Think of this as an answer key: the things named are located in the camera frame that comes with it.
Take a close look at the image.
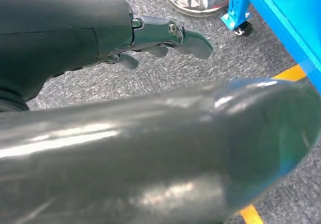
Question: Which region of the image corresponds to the blue metal shelf rack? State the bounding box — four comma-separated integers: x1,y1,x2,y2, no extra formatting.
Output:
220,0,321,95

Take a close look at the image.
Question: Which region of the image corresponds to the glossy dark grey robot shell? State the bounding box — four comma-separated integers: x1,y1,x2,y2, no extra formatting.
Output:
0,77,321,224

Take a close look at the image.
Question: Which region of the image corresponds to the yellow floor tape square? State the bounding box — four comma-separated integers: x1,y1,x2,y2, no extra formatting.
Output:
239,64,307,224

